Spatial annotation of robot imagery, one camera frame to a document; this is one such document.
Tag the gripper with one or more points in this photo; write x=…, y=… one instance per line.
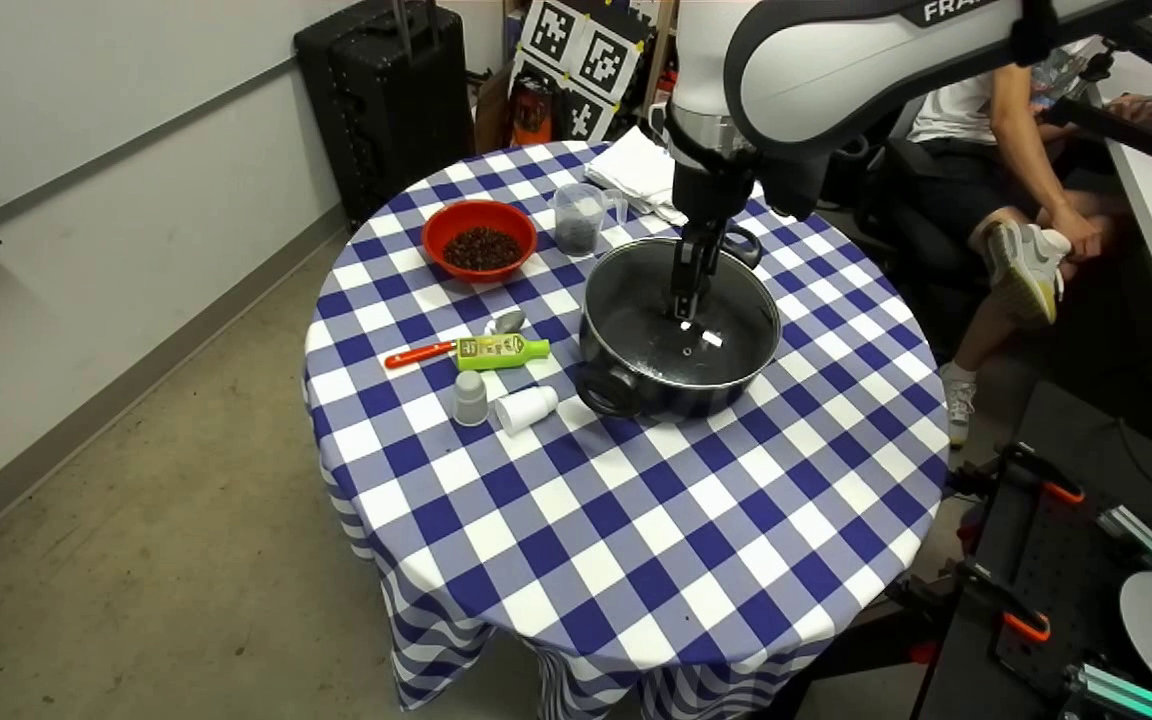
x=711, y=190

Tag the glass pot lid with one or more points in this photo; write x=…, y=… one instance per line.
x=656, y=340

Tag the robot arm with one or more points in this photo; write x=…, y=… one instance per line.
x=836, y=70

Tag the dark blue cooking pot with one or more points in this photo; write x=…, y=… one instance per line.
x=636, y=385

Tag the folded white cloth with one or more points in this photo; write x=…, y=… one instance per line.
x=636, y=170

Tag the clear measuring cup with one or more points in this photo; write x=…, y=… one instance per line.
x=578, y=220

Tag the black office chair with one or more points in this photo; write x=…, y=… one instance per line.
x=896, y=200

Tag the heap of coffee beans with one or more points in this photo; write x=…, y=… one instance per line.
x=481, y=248

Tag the green bottle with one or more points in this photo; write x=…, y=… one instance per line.
x=496, y=351

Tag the small white bottle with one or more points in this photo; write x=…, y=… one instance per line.
x=526, y=408

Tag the orange and black can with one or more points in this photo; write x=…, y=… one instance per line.
x=532, y=110

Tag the board with fiducial markers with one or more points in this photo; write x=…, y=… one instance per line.
x=586, y=50

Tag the red bowl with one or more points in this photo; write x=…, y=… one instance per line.
x=456, y=222

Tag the cardboard box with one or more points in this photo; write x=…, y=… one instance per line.
x=492, y=110

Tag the small grey cup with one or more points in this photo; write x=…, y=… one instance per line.
x=470, y=400

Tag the blue white checked tablecloth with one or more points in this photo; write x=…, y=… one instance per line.
x=636, y=540

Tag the person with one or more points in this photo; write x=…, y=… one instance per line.
x=1016, y=140

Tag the black suitcase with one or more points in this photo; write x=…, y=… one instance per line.
x=386, y=100

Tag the black and orange clamp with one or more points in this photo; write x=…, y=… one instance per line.
x=1036, y=475
x=1011, y=605

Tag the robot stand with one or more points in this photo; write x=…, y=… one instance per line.
x=1046, y=560

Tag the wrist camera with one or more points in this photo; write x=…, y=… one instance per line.
x=794, y=185

